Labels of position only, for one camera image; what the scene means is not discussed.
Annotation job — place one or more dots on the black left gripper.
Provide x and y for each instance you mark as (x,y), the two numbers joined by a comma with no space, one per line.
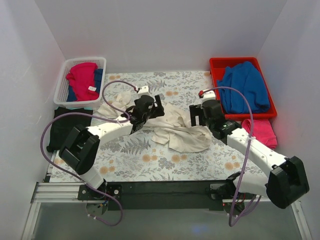
(157,110)

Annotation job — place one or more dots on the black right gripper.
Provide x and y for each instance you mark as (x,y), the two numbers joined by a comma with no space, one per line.
(196,111)

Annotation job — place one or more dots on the cream t shirt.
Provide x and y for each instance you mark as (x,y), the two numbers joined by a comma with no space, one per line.
(174,129)

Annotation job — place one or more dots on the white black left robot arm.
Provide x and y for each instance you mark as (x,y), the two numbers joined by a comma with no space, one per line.
(80,148)

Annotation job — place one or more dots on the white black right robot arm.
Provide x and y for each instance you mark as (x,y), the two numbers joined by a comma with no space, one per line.
(285,179)

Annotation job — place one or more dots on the red plastic bin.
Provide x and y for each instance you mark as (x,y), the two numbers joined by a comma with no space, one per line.
(217,70)

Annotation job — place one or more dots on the floral table mat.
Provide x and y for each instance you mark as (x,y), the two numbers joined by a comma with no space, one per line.
(138,158)

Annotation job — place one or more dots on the blue t shirt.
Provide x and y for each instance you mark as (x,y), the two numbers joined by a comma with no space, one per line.
(242,88)

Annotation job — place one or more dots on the folded pink t shirt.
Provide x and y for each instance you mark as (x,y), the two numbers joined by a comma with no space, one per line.
(262,131)

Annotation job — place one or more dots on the white plastic basket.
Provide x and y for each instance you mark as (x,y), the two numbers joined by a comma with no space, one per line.
(61,92)

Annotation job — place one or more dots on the magenta t shirt in basket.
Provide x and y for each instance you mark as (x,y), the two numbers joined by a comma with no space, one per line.
(84,66)

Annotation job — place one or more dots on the navy t shirt in basket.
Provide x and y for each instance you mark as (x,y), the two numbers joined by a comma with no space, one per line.
(98,77)

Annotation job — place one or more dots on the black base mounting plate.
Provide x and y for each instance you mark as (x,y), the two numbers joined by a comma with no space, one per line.
(161,195)

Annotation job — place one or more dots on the folded black t shirt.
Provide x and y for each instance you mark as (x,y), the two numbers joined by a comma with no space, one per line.
(61,128)

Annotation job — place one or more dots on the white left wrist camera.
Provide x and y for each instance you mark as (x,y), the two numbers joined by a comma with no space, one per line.
(143,91)

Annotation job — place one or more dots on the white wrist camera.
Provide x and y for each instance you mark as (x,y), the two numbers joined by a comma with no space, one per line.
(207,94)
(143,91)

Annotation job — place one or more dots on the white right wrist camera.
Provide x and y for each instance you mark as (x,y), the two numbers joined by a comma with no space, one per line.
(207,94)

